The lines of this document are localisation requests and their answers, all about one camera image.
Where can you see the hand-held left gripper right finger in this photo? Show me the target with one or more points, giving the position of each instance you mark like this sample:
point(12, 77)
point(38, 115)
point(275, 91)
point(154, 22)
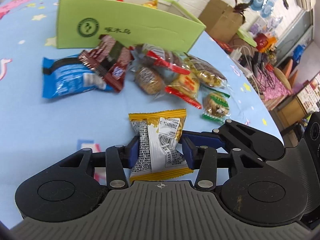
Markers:
point(188, 155)

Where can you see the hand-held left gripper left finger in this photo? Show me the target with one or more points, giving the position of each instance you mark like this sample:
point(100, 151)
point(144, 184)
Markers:
point(133, 152)

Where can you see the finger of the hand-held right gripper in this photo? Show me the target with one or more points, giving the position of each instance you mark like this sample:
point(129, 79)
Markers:
point(202, 138)

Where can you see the yellow edged snack packet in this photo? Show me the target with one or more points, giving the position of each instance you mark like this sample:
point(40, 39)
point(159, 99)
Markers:
point(160, 142)

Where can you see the green cardboard box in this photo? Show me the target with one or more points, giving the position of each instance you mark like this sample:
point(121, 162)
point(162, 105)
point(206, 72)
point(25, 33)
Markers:
point(130, 27)

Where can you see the yellow bread packet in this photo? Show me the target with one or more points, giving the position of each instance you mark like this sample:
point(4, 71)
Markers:
point(150, 4)

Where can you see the green edged cookie packet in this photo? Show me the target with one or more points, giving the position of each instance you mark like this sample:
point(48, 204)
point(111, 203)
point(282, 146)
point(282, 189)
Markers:
point(216, 105)

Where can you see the wooden cabinet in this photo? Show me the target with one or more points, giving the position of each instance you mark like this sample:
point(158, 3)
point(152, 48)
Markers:
point(292, 110)

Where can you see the red edged snack packet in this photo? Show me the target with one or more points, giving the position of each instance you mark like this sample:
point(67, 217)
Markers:
point(167, 61)
point(186, 86)

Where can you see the clear peanut snack packet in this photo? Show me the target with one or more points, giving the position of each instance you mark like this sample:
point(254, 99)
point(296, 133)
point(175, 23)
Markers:
point(207, 71)

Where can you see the patterned pink cloth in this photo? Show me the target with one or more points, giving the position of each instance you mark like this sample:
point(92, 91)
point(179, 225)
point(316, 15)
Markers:
point(272, 90)

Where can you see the clear round cake packet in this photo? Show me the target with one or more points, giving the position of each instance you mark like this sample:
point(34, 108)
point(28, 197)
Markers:
point(148, 80)

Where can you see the white power strip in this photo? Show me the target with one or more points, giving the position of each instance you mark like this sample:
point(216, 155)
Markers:
point(246, 67)

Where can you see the orange cushion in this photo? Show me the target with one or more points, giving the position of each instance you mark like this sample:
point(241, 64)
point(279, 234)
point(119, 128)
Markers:
point(285, 72)

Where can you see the white charger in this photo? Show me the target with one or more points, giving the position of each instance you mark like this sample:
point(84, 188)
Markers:
point(236, 54)

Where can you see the dark brown snack packet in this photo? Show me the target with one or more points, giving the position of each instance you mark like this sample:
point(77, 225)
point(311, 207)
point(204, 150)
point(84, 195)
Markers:
point(110, 60)

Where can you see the blue snack packet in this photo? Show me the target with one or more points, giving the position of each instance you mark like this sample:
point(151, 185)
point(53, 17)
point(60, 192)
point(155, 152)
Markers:
point(67, 77)

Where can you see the blue printed tablecloth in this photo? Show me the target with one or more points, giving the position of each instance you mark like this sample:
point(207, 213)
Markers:
point(30, 120)

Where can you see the flat green box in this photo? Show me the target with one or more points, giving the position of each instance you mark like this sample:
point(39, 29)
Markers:
point(246, 37)

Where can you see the orange toy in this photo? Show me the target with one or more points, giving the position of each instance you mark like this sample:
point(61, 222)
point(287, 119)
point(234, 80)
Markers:
point(272, 42)

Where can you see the brown cardboard box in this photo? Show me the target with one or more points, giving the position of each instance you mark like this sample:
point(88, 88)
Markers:
point(220, 20)

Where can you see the dark purple plant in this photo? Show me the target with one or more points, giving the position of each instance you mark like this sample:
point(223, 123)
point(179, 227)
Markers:
point(240, 6)

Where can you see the small blue paper fan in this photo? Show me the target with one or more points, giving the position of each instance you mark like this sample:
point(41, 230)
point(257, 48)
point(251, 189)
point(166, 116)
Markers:
point(267, 8)

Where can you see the black wall ornament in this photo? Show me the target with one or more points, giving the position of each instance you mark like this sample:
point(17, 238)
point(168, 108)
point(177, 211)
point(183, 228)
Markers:
point(285, 2)

